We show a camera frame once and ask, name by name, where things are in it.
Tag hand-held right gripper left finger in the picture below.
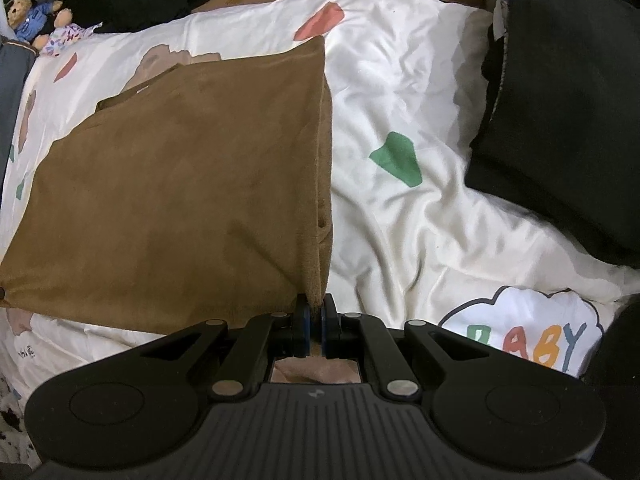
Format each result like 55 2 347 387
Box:
140 294 311 403

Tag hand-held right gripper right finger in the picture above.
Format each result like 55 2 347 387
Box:
321 294 491 403

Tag brown printed t-shirt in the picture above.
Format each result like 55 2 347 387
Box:
0 35 335 336

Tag white bear print blanket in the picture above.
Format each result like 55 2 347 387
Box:
0 0 640 461

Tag speckled white sheet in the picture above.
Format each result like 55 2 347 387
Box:
0 375 41 471

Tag folded black clothing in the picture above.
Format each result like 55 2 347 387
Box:
465 0 640 268

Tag floral print cloth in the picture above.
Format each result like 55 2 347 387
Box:
39 22 103 57

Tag grey pillow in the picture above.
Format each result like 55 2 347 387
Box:
0 37 38 211

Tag teddy bear in blue shirt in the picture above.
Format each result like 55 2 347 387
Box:
5 0 73 51

